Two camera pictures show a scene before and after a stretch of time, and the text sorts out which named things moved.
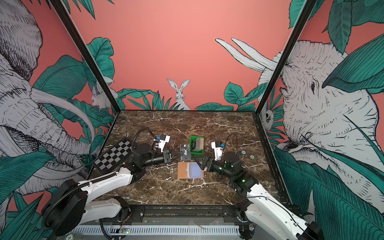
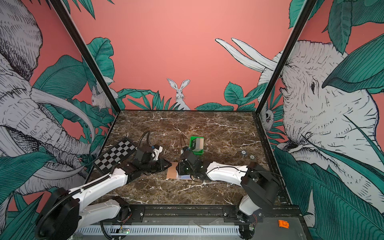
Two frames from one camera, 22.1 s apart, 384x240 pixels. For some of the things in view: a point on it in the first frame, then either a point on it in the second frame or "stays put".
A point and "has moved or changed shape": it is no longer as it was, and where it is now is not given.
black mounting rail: (183, 214) stays put
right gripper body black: (221, 167) -> (184, 169)
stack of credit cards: (199, 144) stays put
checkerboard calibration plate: (117, 154) stays put
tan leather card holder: (190, 170) has moved or changed shape
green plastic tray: (193, 144) stays put
